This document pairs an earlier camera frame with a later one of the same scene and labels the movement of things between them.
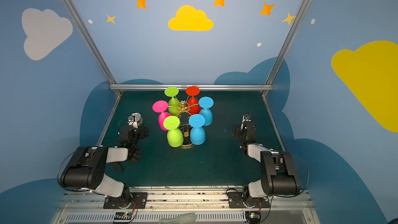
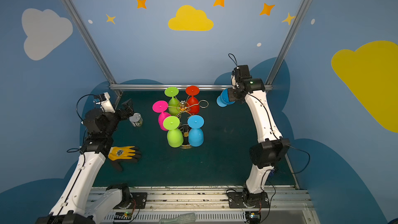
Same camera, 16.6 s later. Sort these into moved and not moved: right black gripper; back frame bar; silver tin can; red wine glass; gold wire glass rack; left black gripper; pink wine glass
Moved: right black gripper; left black gripper
Not moved: silver tin can; red wine glass; back frame bar; pink wine glass; gold wire glass rack
